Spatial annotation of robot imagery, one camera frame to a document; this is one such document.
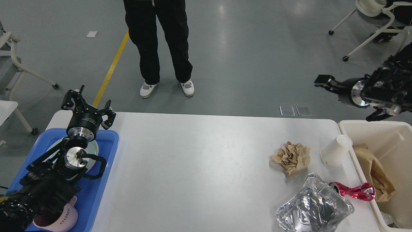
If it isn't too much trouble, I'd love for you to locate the crushed red soda can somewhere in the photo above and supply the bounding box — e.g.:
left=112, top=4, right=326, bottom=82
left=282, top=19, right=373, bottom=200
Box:
left=329, top=182, right=376, bottom=201

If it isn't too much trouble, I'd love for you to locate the person in black trousers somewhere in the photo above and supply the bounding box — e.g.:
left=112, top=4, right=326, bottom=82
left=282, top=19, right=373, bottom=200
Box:
left=123, top=0, right=195, bottom=99

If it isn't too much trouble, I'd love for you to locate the floor socket plate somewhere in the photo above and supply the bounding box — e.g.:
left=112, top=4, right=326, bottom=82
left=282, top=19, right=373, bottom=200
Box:
left=296, top=106, right=313, bottom=117
left=279, top=105, right=295, bottom=117

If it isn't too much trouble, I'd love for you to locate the pink mug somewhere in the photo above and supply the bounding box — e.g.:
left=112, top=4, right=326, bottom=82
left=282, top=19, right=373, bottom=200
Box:
left=33, top=196, right=78, bottom=232

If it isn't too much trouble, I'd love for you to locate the blue plastic tray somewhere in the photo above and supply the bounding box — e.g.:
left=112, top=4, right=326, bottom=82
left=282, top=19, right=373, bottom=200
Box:
left=6, top=128, right=119, bottom=232

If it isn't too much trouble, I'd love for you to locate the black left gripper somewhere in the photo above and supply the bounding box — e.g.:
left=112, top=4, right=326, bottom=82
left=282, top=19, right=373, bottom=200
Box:
left=61, top=85, right=116, bottom=141

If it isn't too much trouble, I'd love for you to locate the white chair left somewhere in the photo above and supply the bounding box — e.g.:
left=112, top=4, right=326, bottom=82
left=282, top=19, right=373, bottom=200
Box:
left=0, top=19, right=60, bottom=136

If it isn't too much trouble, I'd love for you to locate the left floor socket plate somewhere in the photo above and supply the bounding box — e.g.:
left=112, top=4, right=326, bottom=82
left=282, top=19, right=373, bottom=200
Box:
left=279, top=105, right=295, bottom=117

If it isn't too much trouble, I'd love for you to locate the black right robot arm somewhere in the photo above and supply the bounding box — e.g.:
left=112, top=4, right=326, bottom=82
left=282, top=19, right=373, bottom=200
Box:
left=314, top=44, right=412, bottom=122

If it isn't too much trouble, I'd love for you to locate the beige plastic bin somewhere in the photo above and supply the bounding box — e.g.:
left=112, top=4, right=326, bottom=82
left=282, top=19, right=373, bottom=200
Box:
left=338, top=120, right=412, bottom=232

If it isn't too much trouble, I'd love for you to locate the white office chair right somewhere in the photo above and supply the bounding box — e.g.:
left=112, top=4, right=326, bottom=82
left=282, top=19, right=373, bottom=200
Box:
left=328, top=0, right=412, bottom=62

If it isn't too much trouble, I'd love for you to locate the right floor socket plate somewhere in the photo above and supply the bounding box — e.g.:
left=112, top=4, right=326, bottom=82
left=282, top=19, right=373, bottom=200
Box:
left=296, top=106, right=313, bottom=117

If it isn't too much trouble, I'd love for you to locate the white paper cup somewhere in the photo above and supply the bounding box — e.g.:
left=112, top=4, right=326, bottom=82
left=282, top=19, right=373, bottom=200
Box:
left=320, top=135, right=353, bottom=166

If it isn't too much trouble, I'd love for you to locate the light green plate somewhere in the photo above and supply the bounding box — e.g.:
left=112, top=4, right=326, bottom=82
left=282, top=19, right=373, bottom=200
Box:
left=46, top=138, right=99, bottom=172

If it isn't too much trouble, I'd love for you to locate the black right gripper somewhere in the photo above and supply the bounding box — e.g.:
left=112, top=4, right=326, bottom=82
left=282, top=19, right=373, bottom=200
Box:
left=314, top=74, right=370, bottom=108

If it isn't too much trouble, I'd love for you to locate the aluminium foil tray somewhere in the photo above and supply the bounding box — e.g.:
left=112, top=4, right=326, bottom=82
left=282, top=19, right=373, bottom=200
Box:
left=276, top=173, right=354, bottom=232

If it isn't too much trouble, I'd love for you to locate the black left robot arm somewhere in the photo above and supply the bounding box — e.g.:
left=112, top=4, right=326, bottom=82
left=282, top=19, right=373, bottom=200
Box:
left=1, top=86, right=116, bottom=232

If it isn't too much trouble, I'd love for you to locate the brown paper bag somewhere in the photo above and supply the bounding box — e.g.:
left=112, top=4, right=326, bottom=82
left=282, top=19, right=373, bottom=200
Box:
left=353, top=144, right=396, bottom=202

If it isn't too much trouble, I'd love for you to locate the brown paper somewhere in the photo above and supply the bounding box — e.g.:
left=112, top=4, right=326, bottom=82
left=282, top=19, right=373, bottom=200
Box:
left=270, top=141, right=311, bottom=177

